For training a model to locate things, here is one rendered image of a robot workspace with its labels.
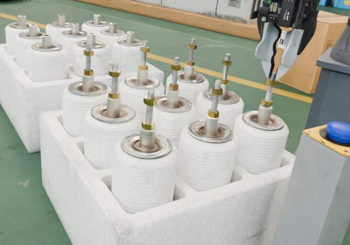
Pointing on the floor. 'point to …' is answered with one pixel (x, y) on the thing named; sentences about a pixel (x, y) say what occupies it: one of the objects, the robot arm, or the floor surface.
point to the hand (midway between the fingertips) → (275, 70)
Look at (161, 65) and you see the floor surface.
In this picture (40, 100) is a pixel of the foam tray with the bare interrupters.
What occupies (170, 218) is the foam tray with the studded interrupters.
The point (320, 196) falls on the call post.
